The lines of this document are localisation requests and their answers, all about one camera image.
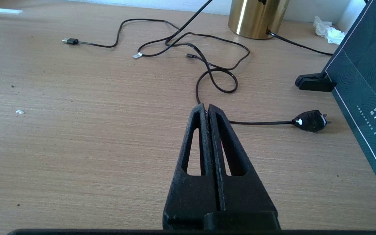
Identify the brass desk lamp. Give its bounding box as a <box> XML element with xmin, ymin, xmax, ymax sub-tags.
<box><xmin>228</xmin><ymin>0</ymin><xmax>290</xmax><ymax>39</ymax></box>

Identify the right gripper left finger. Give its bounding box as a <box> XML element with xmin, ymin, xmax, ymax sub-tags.
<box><xmin>163</xmin><ymin>103</ymin><xmax>220</xmax><ymax>230</ymax></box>

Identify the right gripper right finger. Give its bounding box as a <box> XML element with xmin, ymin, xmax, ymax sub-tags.
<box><xmin>204</xmin><ymin>104</ymin><xmax>280</xmax><ymax>230</ymax></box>

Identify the dark picture frame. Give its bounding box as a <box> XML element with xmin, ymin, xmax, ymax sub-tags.
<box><xmin>295</xmin><ymin>0</ymin><xmax>376</xmax><ymax>212</ymax></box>

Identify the crumpled white tissue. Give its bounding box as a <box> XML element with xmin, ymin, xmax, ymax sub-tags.
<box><xmin>313</xmin><ymin>16</ymin><xmax>346</xmax><ymax>45</ymax></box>

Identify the black cable with white tip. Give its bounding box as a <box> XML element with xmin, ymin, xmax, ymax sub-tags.
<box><xmin>133</xmin><ymin>0</ymin><xmax>214</xmax><ymax>59</ymax></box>

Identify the thin black USB cable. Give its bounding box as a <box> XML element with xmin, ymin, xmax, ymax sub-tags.
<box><xmin>62</xmin><ymin>19</ymin><xmax>250</xmax><ymax>71</ymax></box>

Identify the black lamp power cord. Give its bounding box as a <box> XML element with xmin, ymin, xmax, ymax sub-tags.
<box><xmin>195</xmin><ymin>0</ymin><xmax>370</xmax><ymax>133</ymax></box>

